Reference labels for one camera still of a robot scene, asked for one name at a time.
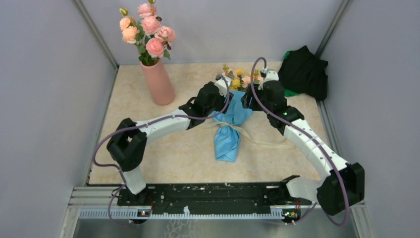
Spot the blue wrapping paper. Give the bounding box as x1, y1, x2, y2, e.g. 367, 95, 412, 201
213, 91, 253, 162

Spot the aluminium frame post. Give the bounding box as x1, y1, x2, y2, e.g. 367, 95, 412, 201
72, 0, 119, 70
315, 0, 352, 58

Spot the right aluminium frame post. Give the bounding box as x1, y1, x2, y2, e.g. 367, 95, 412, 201
315, 0, 352, 58

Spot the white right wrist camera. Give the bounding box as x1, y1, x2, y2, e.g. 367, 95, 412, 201
258, 67, 279, 90

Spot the green cloth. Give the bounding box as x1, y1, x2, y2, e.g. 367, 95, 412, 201
283, 51, 300, 97

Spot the cream ribbon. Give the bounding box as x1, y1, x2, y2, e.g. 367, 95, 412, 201
200, 121, 293, 148

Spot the pink rose bunch in vase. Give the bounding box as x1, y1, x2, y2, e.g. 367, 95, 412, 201
119, 0, 176, 66

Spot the black cloth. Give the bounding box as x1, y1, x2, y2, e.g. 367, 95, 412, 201
278, 45, 328, 101

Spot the small yellow pink flower bouquet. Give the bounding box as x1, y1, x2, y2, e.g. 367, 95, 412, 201
222, 64, 263, 92

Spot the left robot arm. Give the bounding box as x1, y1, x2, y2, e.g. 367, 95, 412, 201
106, 77, 233, 205

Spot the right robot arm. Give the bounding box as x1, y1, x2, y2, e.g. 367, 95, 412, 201
241, 81, 365, 216

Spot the aluminium front rail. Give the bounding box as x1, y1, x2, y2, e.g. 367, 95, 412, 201
67, 186, 366, 220

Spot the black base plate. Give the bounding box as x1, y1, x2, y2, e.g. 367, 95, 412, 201
117, 181, 312, 215

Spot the left aluminium frame post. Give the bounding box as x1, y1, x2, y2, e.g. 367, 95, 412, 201
72, 0, 119, 70

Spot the pink ceramic vase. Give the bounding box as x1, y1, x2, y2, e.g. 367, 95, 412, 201
140, 61, 175, 106

